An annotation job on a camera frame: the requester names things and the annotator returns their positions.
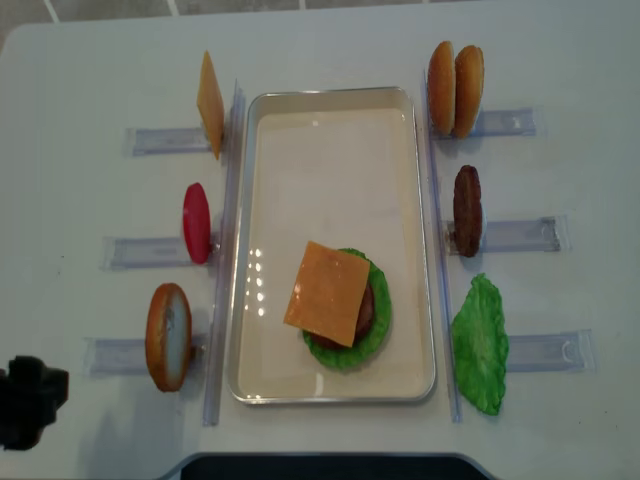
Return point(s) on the bun slice lower left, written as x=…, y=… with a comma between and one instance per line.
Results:
x=168, y=337

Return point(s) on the clear cheese holder strip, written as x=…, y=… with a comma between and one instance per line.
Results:
x=143, y=141

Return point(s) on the brown meat patty on tray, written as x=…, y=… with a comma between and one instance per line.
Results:
x=363, y=325

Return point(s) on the clear bun holder upper-right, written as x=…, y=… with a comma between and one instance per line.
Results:
x=523, y=121

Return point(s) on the bun half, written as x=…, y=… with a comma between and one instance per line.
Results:
x=441, y=89
x=469, y=67

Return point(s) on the long clear rail right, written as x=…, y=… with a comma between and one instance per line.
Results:
x=441, y=255

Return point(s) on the upright brown meat patty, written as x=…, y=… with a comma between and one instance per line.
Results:
x=467, y=209

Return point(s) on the long clear rail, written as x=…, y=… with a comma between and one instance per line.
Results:
x=232, y=160
x=441, y=255

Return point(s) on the clear patty holder strip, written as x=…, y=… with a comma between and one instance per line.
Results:
x=544, y=234

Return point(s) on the orange cheese slice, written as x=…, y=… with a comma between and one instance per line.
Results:
x=210, y=105
x=327, y=293

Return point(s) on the upright green lettuce leaf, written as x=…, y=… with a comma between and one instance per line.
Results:
x=481, y=346

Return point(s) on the clear bun holder lower-left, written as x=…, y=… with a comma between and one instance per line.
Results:
x=114, y=357

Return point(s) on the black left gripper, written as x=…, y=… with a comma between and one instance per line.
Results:
x=31, y=394

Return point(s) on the bun half upper left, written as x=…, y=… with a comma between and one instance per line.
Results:
x=441, y=89

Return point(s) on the black robot base front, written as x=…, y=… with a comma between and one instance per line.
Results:
x=333, y=466

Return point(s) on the long clear rail left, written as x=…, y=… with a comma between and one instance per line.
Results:
x=232, y=160

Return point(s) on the clear tomato holder strip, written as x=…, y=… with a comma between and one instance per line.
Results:
x=144, y=253

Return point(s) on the lettuce leaf on tray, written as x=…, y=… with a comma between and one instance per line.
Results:
x=356, y=356

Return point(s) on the bun half upper right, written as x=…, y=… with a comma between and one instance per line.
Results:
x=469, y=67

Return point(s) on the white metal tray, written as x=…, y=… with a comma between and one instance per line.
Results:
x=340, y=168

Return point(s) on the clear lettuce holder strip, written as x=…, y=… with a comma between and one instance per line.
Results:
x=566, y=351

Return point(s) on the red tomato slice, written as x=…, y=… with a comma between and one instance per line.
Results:
x=197, y=224

